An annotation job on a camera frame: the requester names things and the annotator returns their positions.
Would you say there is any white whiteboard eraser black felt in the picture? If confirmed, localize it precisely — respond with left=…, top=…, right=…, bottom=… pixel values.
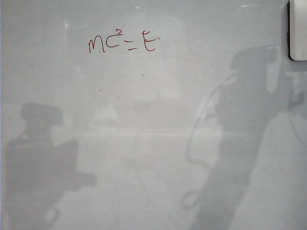
left=287, top=0, right=307, bottom=61

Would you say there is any white glossy whiteboard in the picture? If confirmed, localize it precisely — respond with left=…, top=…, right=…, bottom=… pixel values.
left=0, top=0, right=307, bottom=230

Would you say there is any red marker formula writing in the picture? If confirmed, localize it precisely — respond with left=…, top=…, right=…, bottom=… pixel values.
left=88, top=29, right=157, bottom=54

